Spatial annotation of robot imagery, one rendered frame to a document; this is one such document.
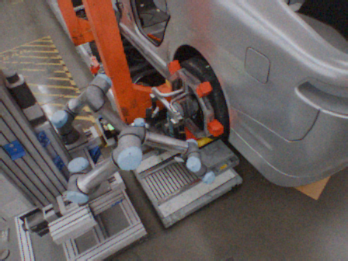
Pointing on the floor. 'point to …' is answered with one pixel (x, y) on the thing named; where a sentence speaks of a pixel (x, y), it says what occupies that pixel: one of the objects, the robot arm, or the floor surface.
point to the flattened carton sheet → (313, 188)
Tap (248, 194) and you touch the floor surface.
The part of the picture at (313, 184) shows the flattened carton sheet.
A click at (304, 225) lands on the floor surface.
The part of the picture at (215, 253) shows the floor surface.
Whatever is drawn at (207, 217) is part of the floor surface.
